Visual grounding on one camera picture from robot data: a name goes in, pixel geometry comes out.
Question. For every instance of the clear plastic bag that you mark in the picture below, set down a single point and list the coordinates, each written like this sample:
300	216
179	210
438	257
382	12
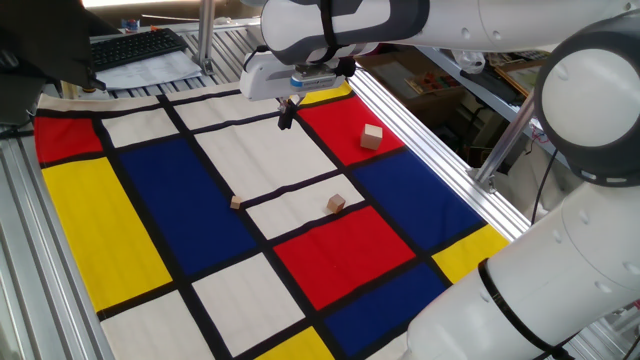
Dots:
469	60

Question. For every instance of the silver blue wrist camera module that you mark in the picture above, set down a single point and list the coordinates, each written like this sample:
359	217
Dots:
312	79

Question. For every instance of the brown cardboard box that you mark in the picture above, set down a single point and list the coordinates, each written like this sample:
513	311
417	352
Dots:
395	70

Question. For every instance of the Mondrian pattern cloth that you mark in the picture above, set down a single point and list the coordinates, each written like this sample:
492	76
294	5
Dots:
185	200

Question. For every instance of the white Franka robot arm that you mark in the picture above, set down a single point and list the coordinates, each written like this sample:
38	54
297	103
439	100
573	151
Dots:
575	280

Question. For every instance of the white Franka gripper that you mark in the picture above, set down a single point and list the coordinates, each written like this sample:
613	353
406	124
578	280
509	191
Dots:
265	80

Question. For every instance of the black monitor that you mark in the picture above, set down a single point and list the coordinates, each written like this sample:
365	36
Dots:
45	35

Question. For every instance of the slanted aluminium post with bracket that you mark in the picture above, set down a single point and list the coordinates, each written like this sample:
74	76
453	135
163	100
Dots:
502	145

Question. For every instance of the aluminium table edge rail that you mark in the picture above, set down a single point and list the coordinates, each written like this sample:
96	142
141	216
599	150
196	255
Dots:
430	155

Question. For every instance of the large wooden block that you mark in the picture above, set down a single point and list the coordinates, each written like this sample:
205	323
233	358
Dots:
371	137

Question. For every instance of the small wooden block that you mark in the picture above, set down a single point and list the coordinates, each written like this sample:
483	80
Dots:
235	202

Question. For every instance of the small blue red bottle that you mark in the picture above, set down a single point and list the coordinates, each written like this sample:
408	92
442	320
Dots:
131	25

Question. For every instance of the medium wooden block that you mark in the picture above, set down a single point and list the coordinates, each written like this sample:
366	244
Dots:
336	204

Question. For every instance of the white paper sheets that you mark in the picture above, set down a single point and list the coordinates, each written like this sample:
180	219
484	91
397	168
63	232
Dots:
155	70

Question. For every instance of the upright aluminium post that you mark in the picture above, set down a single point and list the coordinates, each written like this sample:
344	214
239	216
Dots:
205	35

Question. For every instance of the black keyboard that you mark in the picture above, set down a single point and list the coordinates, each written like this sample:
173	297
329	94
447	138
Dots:
135	47

